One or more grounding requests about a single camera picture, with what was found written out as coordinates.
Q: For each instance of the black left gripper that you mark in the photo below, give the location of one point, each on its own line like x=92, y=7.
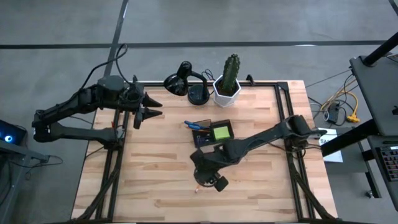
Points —
x=138, y=107

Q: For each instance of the black desk support bar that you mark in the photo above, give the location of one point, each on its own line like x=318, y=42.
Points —
x=348, y=138

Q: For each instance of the black mesh desk organizer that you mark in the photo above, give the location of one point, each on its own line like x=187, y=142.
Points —
x=219, y=142

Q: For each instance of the backlit computer keyboard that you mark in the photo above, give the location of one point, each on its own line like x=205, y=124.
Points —
x=390, y=161

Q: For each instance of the blue lit black device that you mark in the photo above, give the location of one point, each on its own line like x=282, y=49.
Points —
x=15, y=132

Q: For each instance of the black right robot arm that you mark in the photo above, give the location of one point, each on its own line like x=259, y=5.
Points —
x=255, y=140

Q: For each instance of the black gooseneck desk lamp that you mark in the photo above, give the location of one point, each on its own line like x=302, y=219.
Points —
x=199, y=95

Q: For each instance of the green sticky note pad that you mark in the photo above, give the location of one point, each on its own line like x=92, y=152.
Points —
x=221, y=133

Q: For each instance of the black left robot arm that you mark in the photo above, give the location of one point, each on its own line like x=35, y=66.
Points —
x=77, y=102

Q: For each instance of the grey metal stand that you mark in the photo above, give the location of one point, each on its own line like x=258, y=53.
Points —
x=18, y=152

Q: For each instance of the black stand pole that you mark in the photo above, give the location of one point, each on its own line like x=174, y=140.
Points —
x=379, y=51

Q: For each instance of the black desk castor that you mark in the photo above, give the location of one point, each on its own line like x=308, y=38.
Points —
x=369, y=194

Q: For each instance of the grey desk top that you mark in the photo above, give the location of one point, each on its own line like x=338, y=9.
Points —
x=379, y=93

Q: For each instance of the grey power strip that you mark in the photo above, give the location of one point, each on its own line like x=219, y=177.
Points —
x=334, y=113

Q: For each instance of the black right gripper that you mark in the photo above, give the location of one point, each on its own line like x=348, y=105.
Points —
x=206, y=179

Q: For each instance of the orange pencil pink eraser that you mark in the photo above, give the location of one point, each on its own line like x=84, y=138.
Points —
x=197, y=189

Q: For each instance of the green cactus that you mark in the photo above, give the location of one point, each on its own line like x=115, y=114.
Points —
x=230, y=73

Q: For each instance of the white paper sheet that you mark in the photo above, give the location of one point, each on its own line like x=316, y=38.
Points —
x=334, y=157

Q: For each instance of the white hexagonal plant pot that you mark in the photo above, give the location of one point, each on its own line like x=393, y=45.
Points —
x=222, y=100

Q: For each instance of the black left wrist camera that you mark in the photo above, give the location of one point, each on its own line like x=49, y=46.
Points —
x=133, y=95

